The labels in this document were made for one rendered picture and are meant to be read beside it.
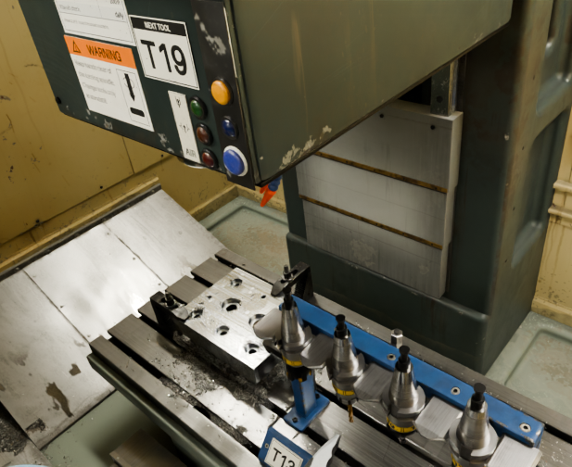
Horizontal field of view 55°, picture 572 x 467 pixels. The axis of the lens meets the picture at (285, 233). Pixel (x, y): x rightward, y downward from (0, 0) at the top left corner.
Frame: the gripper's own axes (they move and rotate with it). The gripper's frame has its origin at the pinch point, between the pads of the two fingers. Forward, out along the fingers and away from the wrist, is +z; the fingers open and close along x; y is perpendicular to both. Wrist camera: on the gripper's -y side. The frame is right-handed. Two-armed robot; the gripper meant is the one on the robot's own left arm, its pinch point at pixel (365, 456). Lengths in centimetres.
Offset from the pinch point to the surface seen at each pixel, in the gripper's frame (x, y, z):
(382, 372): -5.4, -2.0, 12.5
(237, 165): -13.6, -44.8, -0.6
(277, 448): -23.9, 24.4, 2.0
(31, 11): -53, -58, 1
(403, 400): 1.2, -4.6, 8.3
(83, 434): -89, 57, -17
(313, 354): -16.6, -2.1, 8.9
